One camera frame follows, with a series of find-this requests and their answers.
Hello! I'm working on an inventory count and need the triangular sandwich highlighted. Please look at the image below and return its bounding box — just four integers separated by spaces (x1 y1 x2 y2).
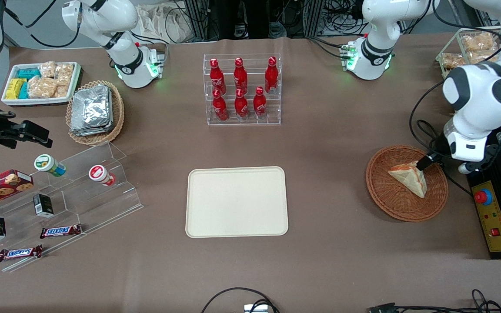
387 161 428 199

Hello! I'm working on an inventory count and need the white rectangular snack tray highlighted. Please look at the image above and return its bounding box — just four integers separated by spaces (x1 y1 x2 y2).
1 61 81 107

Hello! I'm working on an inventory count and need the round brown wicker basket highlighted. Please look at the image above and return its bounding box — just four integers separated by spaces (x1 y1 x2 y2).
366 145 449 222

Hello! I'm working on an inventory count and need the oval brown wicker basket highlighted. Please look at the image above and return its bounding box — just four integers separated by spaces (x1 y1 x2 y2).
66 80 125 146

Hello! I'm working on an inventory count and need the cream plastic serving tray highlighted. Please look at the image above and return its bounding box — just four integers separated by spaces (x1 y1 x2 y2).
185 166 289 239

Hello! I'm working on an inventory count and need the green lid cup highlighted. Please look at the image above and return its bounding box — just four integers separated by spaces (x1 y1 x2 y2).
34 154 67 177

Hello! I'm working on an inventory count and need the yellow snack packet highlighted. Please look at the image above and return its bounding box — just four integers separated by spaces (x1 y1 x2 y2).
6 78 27 100

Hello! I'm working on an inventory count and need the silver foil pack stack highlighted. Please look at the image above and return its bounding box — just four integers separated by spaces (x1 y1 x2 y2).
70 84 114 137

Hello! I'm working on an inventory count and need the red cookie box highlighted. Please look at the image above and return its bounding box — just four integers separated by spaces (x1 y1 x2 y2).
0 169 34 212

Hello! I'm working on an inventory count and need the red lid cup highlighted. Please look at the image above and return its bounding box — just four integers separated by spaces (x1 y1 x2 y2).
88 165 116 186

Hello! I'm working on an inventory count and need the clear acrylic stepped shelf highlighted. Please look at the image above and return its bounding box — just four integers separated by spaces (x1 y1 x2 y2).
0 141 144 273

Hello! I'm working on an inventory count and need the black machine with yellow panel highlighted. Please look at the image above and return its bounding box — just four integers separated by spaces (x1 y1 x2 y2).
467 121 501 260

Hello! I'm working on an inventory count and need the bagged fried snack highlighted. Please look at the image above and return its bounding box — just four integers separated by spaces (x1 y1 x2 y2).
461 33 497 53
441 53 467 70
468 50 501 65

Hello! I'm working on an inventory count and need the brown Snickers bar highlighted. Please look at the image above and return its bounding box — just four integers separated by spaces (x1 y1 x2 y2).
0 245 43 262
40 224 83 239

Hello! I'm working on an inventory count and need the white cloth bag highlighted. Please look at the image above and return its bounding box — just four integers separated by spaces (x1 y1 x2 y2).
137 4 192 44

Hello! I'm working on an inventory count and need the red cola bottle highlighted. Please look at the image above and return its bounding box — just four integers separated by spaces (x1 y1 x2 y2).
234 88 249 121
253 86 267 120
212 89 229 122
264 57 279 94
234 57 248 93
210 58 227 94

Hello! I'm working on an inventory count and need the clear acrylic bottle rack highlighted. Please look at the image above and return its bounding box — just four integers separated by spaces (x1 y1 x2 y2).
203 53 282 127

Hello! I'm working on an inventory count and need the dark left wrist camera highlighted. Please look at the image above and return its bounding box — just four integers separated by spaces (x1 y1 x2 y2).
458 143 501 175

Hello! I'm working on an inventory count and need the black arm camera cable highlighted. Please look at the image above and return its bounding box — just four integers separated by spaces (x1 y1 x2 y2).
409 81 447 153

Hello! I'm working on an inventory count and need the white wire rack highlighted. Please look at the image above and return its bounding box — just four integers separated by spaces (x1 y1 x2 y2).
435 27 501 80

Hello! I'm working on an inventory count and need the black cable with connector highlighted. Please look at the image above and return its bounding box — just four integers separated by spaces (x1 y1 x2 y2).
368 289 501 313

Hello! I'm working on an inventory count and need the black looped cable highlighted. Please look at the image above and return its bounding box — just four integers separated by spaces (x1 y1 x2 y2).
201 287 281 313

